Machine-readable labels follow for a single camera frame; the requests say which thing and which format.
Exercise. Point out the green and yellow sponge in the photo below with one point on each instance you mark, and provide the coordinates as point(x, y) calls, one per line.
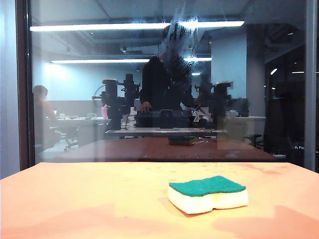
point(209, 196)

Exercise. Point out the large glass window pane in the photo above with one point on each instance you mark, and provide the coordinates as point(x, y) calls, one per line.
point(87, 79)

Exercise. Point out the dark brown window frame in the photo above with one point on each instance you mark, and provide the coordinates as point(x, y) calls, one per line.
point(22, 79)

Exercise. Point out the grey window frame post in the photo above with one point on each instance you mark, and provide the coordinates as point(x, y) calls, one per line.
point(311, 99)

